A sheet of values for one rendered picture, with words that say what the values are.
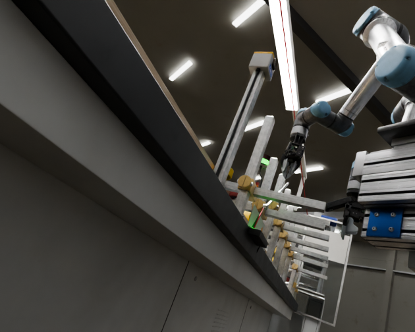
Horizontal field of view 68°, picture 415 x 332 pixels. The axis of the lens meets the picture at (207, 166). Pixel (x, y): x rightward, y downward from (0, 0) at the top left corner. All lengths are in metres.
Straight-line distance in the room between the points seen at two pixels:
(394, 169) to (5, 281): 0.97
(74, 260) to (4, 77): 0.52
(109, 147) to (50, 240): 0.31
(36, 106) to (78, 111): 0.06
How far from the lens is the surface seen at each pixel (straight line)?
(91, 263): 0.88
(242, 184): 1.13
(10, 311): 0.78
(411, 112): 1.53
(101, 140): 0.51
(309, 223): 1.38
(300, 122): 1.50
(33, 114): 0.44
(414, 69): 1.06
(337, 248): 3.93
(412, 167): 0.98
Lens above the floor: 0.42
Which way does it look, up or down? 22 degrees up
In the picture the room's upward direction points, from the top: 23 degrees clockwise
